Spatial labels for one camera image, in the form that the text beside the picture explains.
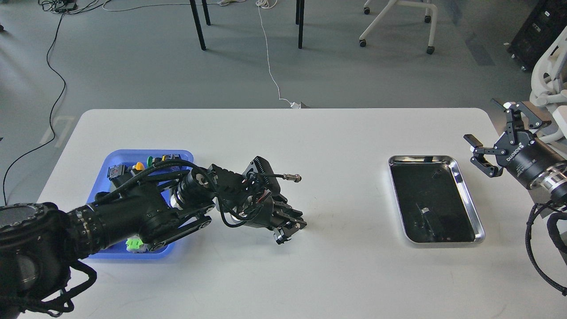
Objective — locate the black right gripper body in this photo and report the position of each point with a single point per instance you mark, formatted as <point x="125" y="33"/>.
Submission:
<point x="528" y="158"/>

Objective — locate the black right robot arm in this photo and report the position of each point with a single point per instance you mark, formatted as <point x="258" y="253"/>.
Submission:
<point x="554" y="181"/>

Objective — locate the silver metal tray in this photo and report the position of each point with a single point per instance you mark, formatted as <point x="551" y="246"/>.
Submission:
<point x="435" y="206"/>

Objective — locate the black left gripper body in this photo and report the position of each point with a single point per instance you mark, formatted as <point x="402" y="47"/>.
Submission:
<point x="273" y="213"/>

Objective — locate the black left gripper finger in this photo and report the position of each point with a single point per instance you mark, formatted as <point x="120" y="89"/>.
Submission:
<point x="290" y="217"/>
<point x="284" y="231"/>

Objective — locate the black table leg left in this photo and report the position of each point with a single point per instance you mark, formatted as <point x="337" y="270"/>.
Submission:
<point x="197" y="22"/>

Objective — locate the white office chair right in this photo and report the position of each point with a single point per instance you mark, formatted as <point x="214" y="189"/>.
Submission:
<point x="548" y="86"/>

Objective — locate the yellow push button switch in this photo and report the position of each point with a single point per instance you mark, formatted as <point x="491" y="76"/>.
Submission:
<point x="120" y="174"/>

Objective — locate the silver green selector switch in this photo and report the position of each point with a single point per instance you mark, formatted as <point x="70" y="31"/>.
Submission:
<point x="135" y="245"/>

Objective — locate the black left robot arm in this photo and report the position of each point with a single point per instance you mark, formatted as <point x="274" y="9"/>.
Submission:
<point x="42" y="247"/>

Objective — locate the green push button switch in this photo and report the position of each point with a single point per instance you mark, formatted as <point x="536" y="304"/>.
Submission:
<point x="165" y="157"/>

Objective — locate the black table leg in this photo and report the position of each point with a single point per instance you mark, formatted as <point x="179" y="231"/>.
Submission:
<point x="299" y="21"/>
<point x="197" y="22"/>

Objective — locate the black table leg right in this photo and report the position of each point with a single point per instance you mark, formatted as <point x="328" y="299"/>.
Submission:
<point x="299" y="21"/>

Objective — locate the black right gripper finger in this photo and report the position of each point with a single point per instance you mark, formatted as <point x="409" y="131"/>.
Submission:
<point x="479" y="160"/>
<point x="522" y="115"/>

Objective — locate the black equipment case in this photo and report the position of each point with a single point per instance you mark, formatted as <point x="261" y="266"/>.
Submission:
<point x="542" y="27"/>

